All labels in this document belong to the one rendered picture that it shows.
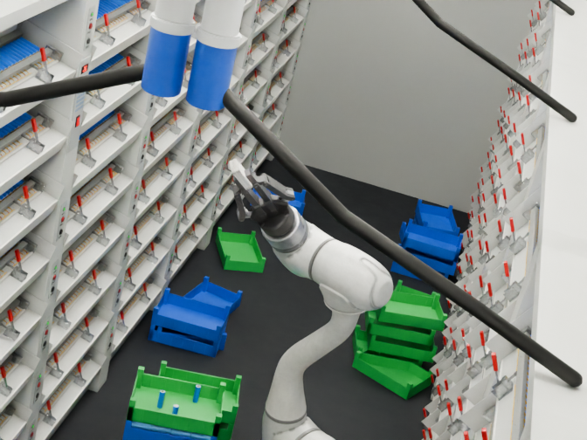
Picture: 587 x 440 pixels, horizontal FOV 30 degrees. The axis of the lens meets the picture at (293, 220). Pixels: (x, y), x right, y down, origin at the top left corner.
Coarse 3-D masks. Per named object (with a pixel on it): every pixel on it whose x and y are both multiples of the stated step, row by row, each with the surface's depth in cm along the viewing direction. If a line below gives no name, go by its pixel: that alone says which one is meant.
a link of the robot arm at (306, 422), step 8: (264, 416) 264; (304, 416) 263; (264, 424) 264; (272, 424) 262; (280, 424) 261; (288, 424) 260; (296, 424) 261; (304, 424) 263; (312, 424) 264; (264, 432) 265; (272, 432) 262; (280, 432) 262; (288, 432) 261; (296, 432) 261; (304, 432) 261
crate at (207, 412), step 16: (144, 384) 371; (160, 384) 371; (176, 384) 371; (192, 384) 371; (224, 384) 370; (144, 400) 365; (176, 400) 369; (192, 400) 371; (208, 400) 373; (128, 416) 353; (144, 416) 353; (160, 416) 353; (176, 416) 353; (192, 416) 362; (208, 416) 364; (208, 432) 355
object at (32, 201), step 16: (32, 176) 318; (48, 176) 317; (16, 192) 308; (32, 192) 316; (48, 192) 319; (0, 208) 298; (16, 208) 306; (32, 208) 310; (48, 208) 314; (0, 224) 295; (16, 224) 299; (32, 224) 307; (0, 240) 290; (16, 240) 298; (0, 256) 292
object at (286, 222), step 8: (272, 200) 221; (264, 208) 222; (280, 208) 223; (288, 208) 225; (256, 216) 224; (272, 216) 225; (280, 216) 225; (288, 216) 225; (264, 224) 226; (272, 224) 225; (280, 224) 224; (288, 224) 226; (272, 232) 226; (280, 232) 226
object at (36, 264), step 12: (24, 240) 325; (36, 240) 327; (24, 252) 325; (36, 252) 328; (48, 252) 327; (12, 264) 318; (24, 264) 320; (36, 264) 323; (0, 276) 310; (36, 276) 323; (0, 288) 306; (12, 288) 309; (24, 288) 317; (0, 300) 302; (12, 300) 311; (0, 312) 304
